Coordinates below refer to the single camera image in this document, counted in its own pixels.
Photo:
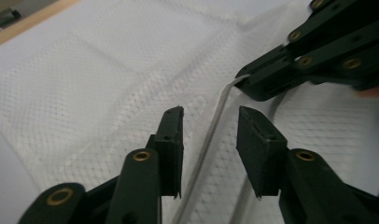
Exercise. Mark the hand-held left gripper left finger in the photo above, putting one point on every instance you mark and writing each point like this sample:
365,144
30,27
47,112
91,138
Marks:
170,155

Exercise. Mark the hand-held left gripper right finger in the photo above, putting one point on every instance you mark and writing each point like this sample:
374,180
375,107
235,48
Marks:
260,155

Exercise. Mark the white mesh laundry bag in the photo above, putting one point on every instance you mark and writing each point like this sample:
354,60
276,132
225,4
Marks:
85,93

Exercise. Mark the white table board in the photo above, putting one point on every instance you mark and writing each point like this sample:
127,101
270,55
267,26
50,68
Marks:
10,186

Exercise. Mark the office chair base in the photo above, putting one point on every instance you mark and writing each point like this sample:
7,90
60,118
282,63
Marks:
10,15

